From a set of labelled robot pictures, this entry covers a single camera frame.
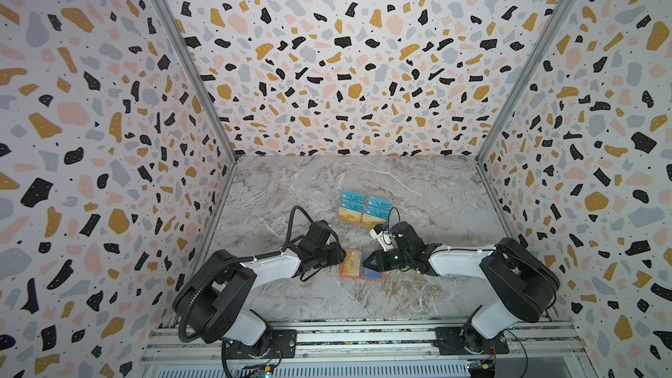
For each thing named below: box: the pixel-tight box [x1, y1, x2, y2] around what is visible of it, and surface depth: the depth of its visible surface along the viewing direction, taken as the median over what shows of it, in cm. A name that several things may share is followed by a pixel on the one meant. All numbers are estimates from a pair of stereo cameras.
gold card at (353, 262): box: [343, 248, 362, 277], surface depth 90 cm
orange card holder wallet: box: [339, 248, 385, 282], surface depth 89 cm
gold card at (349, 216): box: [337, 206, 362, 226], surface depth 99 cm
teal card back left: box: [341, 189, 365, 206], surface depth 98 cm
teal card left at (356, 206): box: [340, 202, 365, 213], surface depth 97 cm
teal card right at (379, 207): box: [366, 197, 392, 220], surface depth 97 cm
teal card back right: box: [367, 196, 393, 217], surface depth 97 cm
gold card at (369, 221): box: [361, 213, 387, 229], surface depth 96 cm
